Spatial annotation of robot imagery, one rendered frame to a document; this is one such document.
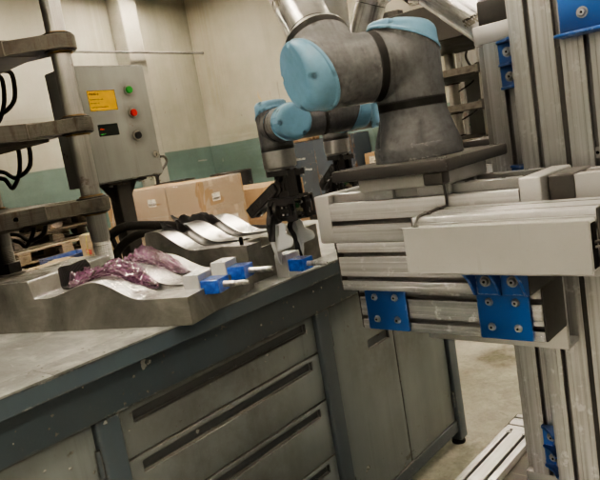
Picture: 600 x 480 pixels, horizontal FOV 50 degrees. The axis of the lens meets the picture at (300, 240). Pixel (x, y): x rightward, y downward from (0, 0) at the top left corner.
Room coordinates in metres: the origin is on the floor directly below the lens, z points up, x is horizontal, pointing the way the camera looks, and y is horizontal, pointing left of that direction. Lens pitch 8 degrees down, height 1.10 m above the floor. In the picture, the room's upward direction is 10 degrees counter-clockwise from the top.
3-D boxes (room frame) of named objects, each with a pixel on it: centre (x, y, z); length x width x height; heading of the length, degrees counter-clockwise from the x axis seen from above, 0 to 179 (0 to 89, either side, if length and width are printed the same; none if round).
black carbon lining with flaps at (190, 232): (1.68, 0.22, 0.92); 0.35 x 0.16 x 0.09; 49
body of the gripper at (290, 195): (1.45, 0.01, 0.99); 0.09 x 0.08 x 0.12; 51
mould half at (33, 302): (1.37, 0.40, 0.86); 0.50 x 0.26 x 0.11; 66
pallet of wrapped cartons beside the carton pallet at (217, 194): (5.94, 1.09, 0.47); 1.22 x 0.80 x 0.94; 55
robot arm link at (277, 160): (1.45, 0.01, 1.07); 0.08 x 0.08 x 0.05
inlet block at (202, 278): (1.22, 0.17, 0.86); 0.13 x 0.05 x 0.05; 66
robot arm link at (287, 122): (1.36, -0.03, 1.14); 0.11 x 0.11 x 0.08; 17
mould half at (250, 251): (1.70, 0.23, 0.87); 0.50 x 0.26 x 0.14; 49
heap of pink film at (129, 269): (1.38, 0.39, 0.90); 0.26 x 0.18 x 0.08; 66
